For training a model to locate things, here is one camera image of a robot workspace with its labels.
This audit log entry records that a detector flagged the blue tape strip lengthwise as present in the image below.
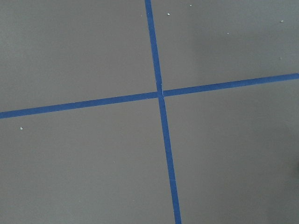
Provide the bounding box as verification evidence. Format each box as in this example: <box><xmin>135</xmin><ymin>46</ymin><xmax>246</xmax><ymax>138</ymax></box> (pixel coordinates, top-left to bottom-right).
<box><xmin>145</xmin><ymin>0</ymin><xmax>182</xmax><ymax>224</ymax></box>

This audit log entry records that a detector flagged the blue tape strip crosswise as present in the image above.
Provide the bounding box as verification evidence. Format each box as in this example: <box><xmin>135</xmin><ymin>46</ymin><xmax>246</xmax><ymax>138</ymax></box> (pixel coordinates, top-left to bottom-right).
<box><xmin>0</xmin><ymin>73</ymin><xmax>299</xmax><ymax>119</ymax></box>

